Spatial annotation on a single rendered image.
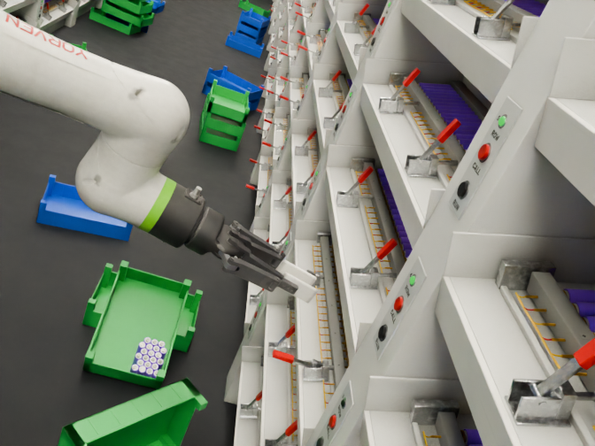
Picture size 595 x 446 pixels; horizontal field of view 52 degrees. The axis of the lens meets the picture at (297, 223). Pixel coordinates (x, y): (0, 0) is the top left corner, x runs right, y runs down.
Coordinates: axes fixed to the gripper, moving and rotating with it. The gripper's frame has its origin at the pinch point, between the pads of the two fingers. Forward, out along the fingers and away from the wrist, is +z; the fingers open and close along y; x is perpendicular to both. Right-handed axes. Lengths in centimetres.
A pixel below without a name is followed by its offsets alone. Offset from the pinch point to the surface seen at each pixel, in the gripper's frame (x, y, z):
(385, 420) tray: -10.9, -38.4, 2.9
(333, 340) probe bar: 3.8, -5.2, 10.0
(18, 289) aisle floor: 75, 56, -41
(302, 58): -2, 173, 9
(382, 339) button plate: -16.5, -32.7, -0.9
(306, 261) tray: 7.4, 23.8, 8.8
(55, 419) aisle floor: 70, 16, -18
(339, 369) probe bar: 3.6, -12.5, 10.3
